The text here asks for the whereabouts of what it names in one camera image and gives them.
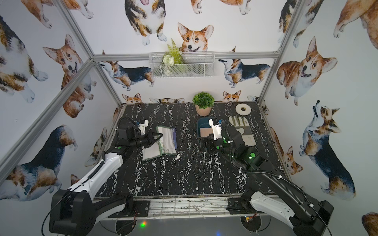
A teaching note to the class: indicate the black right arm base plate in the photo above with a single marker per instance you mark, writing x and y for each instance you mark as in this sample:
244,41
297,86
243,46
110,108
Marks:
239,206

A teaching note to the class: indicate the beige ribbed plant pot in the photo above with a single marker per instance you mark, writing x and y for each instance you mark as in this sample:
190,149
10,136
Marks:
203,111

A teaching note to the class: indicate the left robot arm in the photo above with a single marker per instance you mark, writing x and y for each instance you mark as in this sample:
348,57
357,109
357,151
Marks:
73,211

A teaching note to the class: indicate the beige stationery paper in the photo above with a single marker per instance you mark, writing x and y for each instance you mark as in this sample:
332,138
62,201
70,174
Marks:
205,132

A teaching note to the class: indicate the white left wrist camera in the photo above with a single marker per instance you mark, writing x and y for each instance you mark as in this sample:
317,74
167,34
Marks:
142,126

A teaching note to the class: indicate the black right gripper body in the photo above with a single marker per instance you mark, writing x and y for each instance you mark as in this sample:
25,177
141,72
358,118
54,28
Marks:
214,145

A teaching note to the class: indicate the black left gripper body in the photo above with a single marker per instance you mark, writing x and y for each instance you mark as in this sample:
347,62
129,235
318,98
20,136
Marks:
149,140

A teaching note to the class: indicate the aluminium frame post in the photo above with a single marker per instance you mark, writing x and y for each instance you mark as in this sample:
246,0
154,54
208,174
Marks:
74,27

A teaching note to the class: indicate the white tape roll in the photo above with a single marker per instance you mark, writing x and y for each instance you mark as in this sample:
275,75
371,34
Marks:
243,109

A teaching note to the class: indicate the artificial fern with flower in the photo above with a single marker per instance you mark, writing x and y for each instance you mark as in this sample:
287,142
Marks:
172,60

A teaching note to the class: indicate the white wire wall basket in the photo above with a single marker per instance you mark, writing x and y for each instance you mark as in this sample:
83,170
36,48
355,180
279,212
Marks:
185,65

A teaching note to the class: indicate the teal plastic storage box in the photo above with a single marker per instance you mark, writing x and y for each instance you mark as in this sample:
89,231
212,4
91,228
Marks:
204,123

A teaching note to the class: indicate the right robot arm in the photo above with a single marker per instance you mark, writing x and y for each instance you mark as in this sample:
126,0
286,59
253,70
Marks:
305,215

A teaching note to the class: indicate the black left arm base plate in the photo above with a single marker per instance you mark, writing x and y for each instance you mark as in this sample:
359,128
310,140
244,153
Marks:
140,209

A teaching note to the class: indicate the green artificial potted plant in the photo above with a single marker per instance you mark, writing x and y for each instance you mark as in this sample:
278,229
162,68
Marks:
204,100

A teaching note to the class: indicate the blue bordered stationery paper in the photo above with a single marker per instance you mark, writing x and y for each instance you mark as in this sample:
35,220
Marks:
174,135

